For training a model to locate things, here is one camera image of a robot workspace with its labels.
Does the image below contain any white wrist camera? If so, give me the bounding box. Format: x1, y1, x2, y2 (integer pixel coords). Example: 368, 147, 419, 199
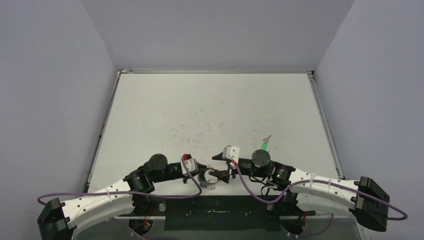
222, 145, 240, 163
180, 153, 198, 176

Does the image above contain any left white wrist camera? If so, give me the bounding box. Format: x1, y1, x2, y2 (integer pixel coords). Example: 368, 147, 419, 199
180, 153, 198, 176

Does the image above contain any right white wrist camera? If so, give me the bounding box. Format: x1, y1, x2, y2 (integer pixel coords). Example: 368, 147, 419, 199
222, 145, 240, 163

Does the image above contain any aluminium frame rail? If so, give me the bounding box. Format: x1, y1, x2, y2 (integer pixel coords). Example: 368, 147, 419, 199
68, 195, 368, 220

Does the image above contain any green capped key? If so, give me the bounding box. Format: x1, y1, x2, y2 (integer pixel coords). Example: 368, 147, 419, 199
261, 135, 272, 151

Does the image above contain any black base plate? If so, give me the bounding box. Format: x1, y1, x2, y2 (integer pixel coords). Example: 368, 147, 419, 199
127, 194, 316, 235

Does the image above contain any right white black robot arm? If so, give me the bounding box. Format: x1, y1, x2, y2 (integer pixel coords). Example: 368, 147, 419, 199
212, 146, 390, 232

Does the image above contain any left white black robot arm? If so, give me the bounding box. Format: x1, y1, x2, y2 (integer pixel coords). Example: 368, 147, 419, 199
37, 153, 208, 240

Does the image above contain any large keyring with red sleeve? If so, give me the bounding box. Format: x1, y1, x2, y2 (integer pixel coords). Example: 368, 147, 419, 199
197, 169, 220, 190

